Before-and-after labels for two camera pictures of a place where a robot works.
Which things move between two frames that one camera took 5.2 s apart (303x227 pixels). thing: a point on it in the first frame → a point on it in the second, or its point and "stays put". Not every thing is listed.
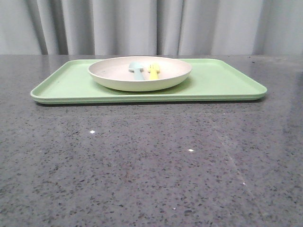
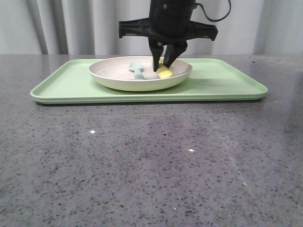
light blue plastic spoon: (137, 68) stays put
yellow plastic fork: (153, 68) → (164, 71)
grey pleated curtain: (151, 27) stays put
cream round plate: (140, 74) stays put
